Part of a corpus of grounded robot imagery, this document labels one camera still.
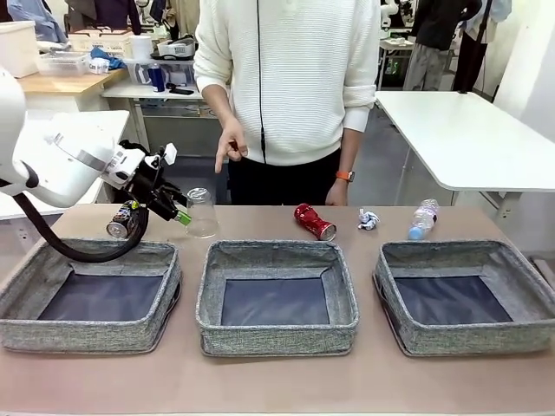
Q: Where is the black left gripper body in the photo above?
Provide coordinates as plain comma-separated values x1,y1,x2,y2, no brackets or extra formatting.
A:
125,166,168,205

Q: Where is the clear plastic cup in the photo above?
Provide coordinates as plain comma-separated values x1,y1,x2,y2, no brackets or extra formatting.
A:
185,186,219,239

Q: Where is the crushed black soda can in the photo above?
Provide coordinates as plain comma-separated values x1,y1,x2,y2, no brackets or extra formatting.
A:
106,199,142,238

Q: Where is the crushed red soda can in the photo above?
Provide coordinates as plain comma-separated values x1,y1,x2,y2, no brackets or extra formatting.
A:
293,202,337,242

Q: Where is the white paper ball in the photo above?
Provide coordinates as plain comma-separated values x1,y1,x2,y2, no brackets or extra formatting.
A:
357,208,382,231

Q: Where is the clear bottle with blue cap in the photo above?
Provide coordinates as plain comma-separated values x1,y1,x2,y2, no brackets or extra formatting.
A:
407,198,441,241

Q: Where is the person's right forearm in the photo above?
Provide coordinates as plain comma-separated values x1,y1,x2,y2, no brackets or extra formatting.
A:
201,83,238,131

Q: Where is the person's left forearm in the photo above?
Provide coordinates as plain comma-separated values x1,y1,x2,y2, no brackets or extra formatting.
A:
339,127,363,174

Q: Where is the person's right hand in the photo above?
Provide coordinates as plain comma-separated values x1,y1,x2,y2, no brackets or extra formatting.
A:
214,115,250,174

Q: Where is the person's left hand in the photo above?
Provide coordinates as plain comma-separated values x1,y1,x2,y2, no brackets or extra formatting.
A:
324,178,349,207

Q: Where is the white workbench with shelf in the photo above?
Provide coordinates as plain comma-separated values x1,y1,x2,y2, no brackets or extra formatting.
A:
101,81,207,157

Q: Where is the blue drink bottle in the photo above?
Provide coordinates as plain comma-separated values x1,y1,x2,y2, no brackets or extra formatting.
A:
147,62,167,94

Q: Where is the clear storage bin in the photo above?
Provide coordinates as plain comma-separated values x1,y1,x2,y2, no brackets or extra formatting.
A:
124,58,197,87

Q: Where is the blue cloth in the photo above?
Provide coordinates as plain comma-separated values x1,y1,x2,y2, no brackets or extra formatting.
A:
88,46,127,70

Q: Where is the wooden top table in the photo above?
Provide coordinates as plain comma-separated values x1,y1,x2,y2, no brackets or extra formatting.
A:
16,67,131,113

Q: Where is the white tray with dark item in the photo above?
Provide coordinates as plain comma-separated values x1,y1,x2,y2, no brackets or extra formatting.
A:
155,35,197,60

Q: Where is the clear plastic tray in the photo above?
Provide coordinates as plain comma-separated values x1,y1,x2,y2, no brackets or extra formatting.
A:
36,50,91,78

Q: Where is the white labelled crate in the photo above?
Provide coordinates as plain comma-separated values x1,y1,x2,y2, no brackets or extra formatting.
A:
68,29,134,60

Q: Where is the grey fabric basket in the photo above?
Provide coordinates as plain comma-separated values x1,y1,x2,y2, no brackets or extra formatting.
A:
195,240,360,357
0,237,183,353
373,239,555,357

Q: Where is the person in white sweater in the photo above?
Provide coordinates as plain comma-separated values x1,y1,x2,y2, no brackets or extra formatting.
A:
193,0,382,207

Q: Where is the white storage box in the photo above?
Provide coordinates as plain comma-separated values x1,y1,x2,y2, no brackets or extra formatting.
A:
0,20,41,80

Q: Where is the hanging blue jacket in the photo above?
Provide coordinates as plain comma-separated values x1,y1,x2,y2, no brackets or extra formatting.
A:
6,0,69,44

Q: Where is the bystander in black top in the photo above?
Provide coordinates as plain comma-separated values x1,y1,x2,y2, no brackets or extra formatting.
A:
405,0,483,92

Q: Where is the bystander in black trousers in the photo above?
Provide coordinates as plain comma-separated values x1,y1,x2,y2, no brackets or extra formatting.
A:
453,0,513,94

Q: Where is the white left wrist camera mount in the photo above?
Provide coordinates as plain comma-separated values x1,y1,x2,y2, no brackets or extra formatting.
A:
105,142,178,190

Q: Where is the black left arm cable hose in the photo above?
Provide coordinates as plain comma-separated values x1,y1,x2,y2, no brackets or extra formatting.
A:
0,160,151,264

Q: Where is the black cord on sweater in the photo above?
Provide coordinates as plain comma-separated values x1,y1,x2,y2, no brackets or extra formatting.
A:
257,0,267,165

